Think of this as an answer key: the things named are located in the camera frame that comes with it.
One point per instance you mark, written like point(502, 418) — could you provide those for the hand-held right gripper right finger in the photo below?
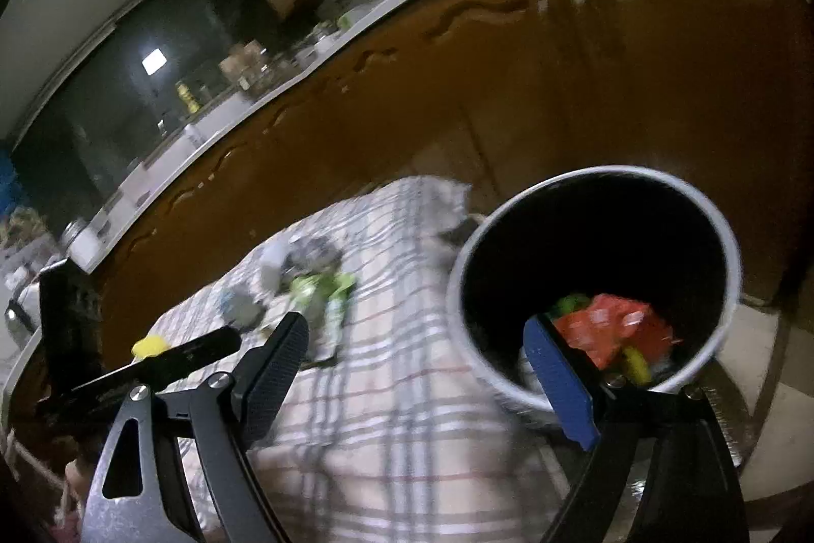
point(559, 384)

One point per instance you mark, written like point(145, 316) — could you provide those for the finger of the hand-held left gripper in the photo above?
point(184, 352)

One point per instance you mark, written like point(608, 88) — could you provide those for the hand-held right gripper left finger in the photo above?
point(273, 384)

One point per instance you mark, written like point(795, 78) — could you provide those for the large red snack bag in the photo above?
point(610, 327)

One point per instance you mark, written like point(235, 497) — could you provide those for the white round bin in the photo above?
point(483, 365)

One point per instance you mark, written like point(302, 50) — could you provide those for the person's left hand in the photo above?
point(77, 476)

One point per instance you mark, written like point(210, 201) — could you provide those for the yellow foam fruit net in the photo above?
point(149, 347)

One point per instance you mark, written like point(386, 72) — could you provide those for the red silver-lined snack bag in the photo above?
point(241, 309)

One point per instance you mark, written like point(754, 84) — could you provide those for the white canister with lid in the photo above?
point(75, 241)

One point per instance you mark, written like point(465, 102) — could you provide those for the green juice carton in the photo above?
point(324, 295)

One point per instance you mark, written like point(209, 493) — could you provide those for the crumpled clear plastic wrapper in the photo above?
point(311, 253)

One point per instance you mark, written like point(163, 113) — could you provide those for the plaid tablecloth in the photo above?
point(394, 454)

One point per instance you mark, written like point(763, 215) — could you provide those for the dark kitchen window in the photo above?
point(114, 123)

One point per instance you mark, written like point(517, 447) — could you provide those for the yellow dish soap bottle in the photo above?
point(187, 96)

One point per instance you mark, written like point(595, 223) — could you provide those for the brown wooden base cabinets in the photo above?
point(509, 72)

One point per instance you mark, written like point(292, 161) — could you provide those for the white kitchen countertop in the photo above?
point(381, 12)

